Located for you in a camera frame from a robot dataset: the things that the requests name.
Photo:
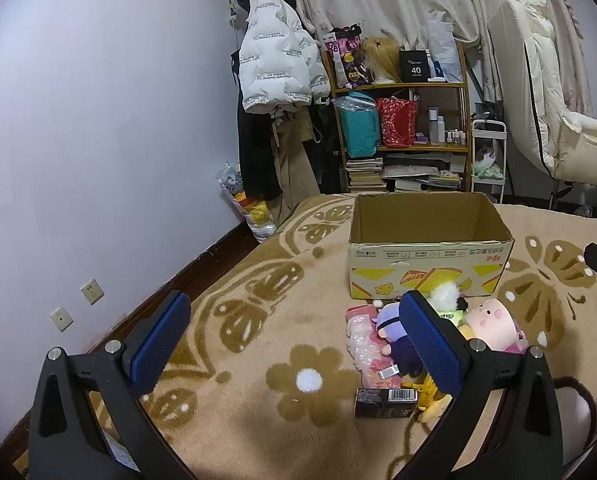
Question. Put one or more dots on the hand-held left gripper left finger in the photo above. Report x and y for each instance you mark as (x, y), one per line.
(161, 342)

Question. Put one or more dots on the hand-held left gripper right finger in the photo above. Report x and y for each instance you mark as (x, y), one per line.
(428, 340)

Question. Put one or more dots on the white-haired plush doll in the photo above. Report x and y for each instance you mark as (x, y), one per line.
(446, 292)

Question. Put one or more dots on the pink pig plush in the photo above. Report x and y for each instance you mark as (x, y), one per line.
(491, 317)

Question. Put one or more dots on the yellow plush toy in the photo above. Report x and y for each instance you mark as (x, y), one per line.
(431, 407)

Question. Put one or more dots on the cardboard box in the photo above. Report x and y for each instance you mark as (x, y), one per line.
(428, 260)

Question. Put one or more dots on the purple-haired plush doll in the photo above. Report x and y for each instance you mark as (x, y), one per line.
(391, 322)

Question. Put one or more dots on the pink plastic packet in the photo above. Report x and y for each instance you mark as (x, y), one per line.
(361, 340)

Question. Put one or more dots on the small black box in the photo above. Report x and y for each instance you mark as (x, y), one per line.
(383, 402)

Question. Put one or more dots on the beige flower-patterned blanket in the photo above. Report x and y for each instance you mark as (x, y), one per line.
(278, 320)

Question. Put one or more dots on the green and white bag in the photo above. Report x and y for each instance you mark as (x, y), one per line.
(488, 167)

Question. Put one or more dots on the plastic bag of toys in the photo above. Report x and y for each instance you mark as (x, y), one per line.
(251, 210)

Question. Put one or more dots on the white trolley cart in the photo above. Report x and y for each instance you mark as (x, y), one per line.
(501, 130)

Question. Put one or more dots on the pile of papers and booklets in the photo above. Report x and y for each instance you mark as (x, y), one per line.
(423, 172)

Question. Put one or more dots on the stack of books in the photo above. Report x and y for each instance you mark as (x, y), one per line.
(364, 175)

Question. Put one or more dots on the cream padded chair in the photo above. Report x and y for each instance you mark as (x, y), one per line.
(548, 85)

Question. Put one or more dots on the row of small bottles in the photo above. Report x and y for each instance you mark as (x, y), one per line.
(456, 137)

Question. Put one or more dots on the wooden shelf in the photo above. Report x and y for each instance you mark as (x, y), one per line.
(403, 149)

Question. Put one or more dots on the short white bottle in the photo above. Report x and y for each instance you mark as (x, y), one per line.
(441, 130)

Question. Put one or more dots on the black coat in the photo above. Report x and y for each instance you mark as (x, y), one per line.
(256, 150)

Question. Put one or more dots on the tall white bottle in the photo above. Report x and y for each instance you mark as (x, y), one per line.
(433, 125)

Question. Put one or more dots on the dark hanging clothes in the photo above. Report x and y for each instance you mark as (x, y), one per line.
(326, 150)

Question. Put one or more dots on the teal bag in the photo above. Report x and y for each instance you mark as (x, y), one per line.
(358, 132)

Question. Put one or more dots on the red patterned bag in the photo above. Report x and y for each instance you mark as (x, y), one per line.
(397, 122)

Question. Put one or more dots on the beige trousers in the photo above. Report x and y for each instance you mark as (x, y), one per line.
(293, 160)

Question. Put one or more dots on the clear plastic bag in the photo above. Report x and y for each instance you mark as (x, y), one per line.
(356, 102)

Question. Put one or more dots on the white plastic bag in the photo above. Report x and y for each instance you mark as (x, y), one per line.
(446, 50)

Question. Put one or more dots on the black square box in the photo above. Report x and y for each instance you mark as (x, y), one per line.
(414, 67)

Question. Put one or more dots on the blonde wig on stand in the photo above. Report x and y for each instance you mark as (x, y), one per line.
(381, 57)

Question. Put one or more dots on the purple printed bag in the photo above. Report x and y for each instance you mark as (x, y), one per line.
(348, 55)

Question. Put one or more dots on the white puffer jacket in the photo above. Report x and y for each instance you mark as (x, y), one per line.
(273, 50)

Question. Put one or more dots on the wall socket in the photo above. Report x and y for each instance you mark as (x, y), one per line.
(92, 291)
(61, 319)

